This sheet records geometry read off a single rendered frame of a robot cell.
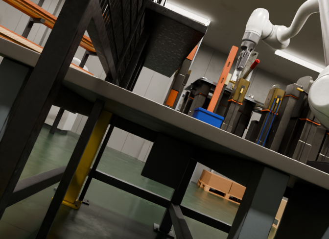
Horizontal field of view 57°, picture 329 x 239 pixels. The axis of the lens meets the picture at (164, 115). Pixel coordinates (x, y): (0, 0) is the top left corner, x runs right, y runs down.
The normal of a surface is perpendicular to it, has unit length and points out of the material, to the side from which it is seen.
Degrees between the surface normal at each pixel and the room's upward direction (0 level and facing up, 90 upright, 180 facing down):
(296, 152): 90
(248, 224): 90
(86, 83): 90
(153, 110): 90
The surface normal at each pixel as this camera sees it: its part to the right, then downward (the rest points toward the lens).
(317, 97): -0.84, -0.28
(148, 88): 0.05, -0.07
